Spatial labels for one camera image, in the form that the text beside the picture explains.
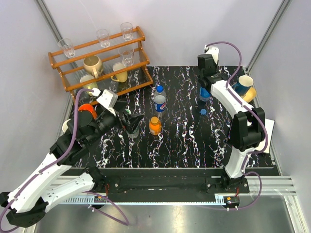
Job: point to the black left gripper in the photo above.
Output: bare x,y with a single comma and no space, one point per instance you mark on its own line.
132,120

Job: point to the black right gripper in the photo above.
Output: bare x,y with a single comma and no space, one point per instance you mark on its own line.
215,65

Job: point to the Pepsi bottle blue cap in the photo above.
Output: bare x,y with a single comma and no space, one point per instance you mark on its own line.
160,100

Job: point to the clear blue water bottle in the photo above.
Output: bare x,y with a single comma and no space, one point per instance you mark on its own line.
204,95

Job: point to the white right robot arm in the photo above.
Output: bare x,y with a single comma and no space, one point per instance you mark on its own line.
247,128

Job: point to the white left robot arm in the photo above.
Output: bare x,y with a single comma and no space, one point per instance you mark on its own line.
28,204

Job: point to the green label water bottle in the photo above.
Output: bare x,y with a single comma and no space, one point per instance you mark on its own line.
135,134

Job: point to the orange juice bottle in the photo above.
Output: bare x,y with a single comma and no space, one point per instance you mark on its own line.
155,126

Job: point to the blue cup white inside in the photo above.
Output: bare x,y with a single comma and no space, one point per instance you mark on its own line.
243,84

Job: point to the yellow mug on shelf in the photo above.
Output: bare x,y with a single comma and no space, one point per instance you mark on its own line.
120,77

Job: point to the orange mug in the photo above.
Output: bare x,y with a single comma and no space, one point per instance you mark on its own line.
90,108

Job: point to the yellow saucer plate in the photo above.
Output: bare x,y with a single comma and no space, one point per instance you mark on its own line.
250,95

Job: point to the clear glass middle shelf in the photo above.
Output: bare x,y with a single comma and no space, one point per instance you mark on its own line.
127,56

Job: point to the wooden three-tier shelf rack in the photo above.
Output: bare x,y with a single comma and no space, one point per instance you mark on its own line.
74,76

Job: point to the beige ceramic mug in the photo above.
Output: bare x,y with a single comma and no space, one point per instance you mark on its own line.
93,65

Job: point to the pink mug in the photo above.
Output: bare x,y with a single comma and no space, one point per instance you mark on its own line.
65,126

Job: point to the clear glass top right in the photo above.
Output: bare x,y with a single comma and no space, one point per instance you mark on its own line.
127,31

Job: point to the clear glass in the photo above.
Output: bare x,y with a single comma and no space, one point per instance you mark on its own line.
127,31
103,38
67,47

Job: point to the clear glass top middle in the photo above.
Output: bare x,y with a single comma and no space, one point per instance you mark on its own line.
103,38

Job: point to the clear glass top left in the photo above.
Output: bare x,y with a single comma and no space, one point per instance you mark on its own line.
67,47

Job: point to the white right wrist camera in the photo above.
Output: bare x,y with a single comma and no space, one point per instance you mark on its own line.
212,50

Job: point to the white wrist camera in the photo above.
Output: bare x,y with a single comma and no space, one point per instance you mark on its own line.
106,99
212,50

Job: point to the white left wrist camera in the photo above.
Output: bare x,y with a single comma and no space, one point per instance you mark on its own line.
106,99

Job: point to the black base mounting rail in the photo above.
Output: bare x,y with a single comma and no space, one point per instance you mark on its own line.
160,185

